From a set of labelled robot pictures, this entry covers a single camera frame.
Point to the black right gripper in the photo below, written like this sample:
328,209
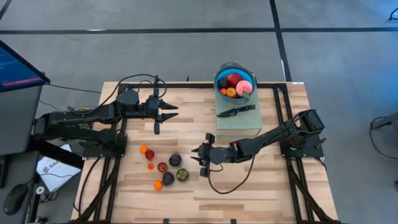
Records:
206,155

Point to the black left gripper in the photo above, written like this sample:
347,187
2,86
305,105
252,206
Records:
157,127

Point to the dark purple round fruit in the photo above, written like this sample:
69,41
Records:
175,160
168,179

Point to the small red apple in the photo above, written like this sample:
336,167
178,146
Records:
162,167

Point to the orange mandarin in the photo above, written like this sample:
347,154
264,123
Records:
158,185
143,149

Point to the small crimson fruit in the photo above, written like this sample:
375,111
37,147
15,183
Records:
150,154

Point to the small orange kumquat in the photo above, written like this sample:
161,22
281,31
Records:
150,166
223,91

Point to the yellow red apple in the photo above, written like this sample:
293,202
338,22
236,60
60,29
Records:
231,92

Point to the pink peach with leaf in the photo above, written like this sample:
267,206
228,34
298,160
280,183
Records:
244,87

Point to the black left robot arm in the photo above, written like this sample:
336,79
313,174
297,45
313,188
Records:
93,113

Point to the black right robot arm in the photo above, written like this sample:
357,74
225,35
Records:
264,141

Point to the black knife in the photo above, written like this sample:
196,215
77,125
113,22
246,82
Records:
236,110

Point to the blue collapsible bowl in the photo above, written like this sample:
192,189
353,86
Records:
240,100

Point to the black desk beam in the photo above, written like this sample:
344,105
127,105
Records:
56,154

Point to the white table label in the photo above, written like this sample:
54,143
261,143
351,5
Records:
298,83

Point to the white printed booklet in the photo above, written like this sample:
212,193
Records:
56,174

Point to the white tape roll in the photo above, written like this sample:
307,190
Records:
39,190

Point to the computer monitor with blue screen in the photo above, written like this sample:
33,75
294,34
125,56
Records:
15,68

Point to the black computer mouse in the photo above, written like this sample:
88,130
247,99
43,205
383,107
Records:
15,199

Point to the grey stand leg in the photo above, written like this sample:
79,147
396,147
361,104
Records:
388,121

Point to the black floor object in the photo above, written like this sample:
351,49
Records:
394,15

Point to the black aluminium table frame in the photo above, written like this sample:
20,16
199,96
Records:
202,85

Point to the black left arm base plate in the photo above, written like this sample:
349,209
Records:
102,152

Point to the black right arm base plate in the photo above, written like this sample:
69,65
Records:
308,152

